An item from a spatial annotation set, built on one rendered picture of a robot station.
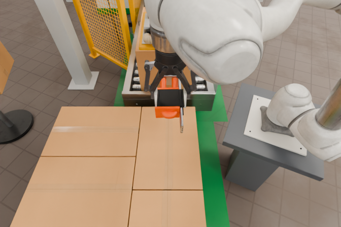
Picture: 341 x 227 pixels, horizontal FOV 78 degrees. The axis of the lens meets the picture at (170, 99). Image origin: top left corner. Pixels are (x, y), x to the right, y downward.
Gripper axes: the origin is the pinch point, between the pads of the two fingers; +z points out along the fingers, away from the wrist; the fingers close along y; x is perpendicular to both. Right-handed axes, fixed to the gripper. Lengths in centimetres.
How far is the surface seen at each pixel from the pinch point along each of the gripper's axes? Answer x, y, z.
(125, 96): -62, 34, 69
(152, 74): -68, 13, 52
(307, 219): 9, -102, 127
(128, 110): -51, 31, 73
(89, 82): -133, 96, 125
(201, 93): -62, -23, 66
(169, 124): -39, 1, 73
